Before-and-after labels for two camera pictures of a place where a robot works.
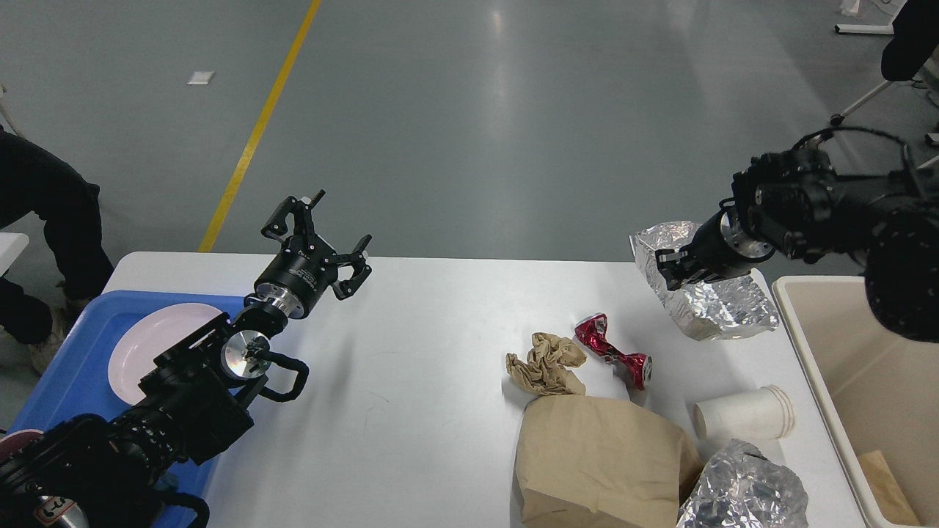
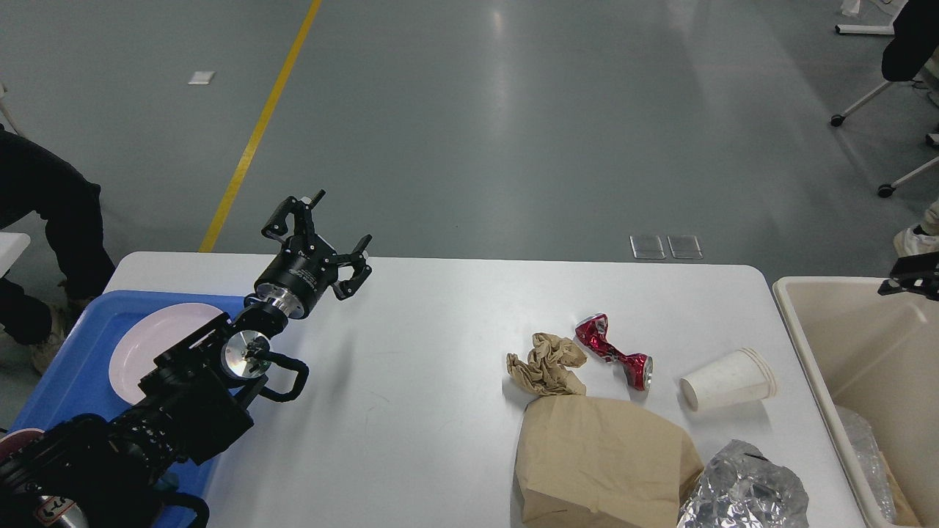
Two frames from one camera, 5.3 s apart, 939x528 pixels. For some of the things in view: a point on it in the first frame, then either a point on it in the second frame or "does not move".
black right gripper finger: x=676 y=266 → x=914 y=273
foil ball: x=740 y=488 does not move
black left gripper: x=298 y=276 does not move
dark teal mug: x=168 y=482 does not move
